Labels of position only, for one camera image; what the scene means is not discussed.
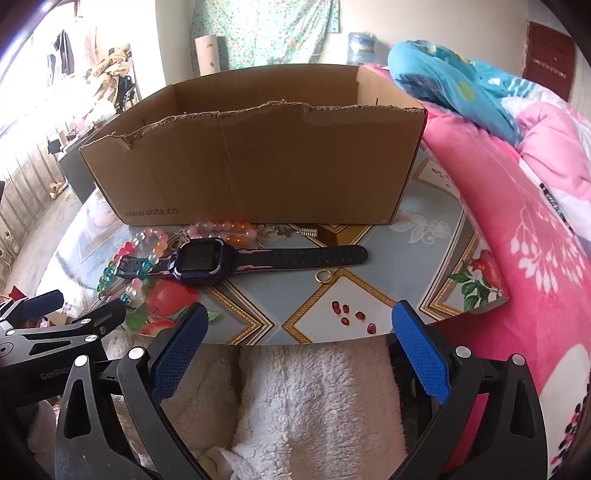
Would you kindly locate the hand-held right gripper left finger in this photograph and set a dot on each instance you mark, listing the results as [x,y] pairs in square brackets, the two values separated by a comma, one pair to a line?
[178,350]

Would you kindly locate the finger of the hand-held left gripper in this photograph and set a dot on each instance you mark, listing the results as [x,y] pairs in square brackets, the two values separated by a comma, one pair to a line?
[39,305]
[104,318]

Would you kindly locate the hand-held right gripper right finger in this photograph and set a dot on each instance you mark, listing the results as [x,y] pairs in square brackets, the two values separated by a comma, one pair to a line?
[420,350]

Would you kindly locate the black smart watch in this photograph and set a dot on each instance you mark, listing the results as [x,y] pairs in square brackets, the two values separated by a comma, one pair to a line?
[198,258]

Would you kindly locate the silver abacus charm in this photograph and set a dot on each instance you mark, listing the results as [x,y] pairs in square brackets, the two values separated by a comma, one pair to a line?
[309,232]

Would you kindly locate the brown cardboard box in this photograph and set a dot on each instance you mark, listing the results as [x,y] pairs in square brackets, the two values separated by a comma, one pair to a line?
[277,161]

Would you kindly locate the pair of beige shoes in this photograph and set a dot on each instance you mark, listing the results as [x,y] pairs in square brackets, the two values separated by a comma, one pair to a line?
[57,188]

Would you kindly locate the white fleece clothing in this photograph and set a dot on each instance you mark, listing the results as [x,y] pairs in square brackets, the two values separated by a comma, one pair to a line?
[314,406]

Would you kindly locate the window railing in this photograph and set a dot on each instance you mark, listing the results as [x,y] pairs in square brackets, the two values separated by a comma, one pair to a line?
[27,184]

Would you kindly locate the fruit print tablecloth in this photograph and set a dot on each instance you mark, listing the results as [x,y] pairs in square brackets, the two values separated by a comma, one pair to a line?
[286,295]

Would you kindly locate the dark grey cabinet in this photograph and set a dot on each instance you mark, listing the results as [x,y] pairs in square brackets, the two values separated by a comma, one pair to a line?
[74,170]

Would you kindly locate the pink floral blanket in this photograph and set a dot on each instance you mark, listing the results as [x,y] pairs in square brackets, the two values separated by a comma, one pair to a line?
[508,230]

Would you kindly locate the wheelchair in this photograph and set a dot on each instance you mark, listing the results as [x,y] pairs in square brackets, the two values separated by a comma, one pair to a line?
[124,92]

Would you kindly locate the pink white quilt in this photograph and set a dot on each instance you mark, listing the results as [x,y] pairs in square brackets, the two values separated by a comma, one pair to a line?
[554,138]

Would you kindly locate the pile of beige clothes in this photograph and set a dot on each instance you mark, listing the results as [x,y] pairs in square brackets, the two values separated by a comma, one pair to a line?
[111,64]

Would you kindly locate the dark hanging garment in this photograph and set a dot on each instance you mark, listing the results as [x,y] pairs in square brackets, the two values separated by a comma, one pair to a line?
[62,53]

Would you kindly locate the pink hanging garment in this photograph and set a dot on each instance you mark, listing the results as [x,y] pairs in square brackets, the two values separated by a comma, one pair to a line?
[91,46]

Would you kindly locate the blue patterned quilt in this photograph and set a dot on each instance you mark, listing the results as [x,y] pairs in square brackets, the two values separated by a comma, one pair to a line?
[443,78]

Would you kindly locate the beige paper roll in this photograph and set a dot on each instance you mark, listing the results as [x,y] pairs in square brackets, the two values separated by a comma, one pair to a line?
[207,55]

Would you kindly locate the blue water jug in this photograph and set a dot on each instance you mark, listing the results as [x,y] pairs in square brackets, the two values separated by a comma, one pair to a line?
[361,48]

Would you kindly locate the dark red door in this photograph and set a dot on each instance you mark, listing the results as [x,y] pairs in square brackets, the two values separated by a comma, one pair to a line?
[549,55]

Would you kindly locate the green floral curtain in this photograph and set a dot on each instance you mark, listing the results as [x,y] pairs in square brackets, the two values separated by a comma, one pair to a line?
[268,32]

